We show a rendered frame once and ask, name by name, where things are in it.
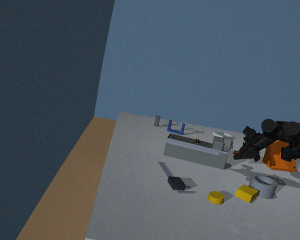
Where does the yellow block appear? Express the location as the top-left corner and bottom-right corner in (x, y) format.
(235, 184), (259, 203)

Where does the blue c-clamp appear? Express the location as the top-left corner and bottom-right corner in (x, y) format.
(167, 120), (188, 135)

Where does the yellow short cylinder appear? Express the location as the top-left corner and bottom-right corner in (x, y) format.
(208, 191), (225, 205)

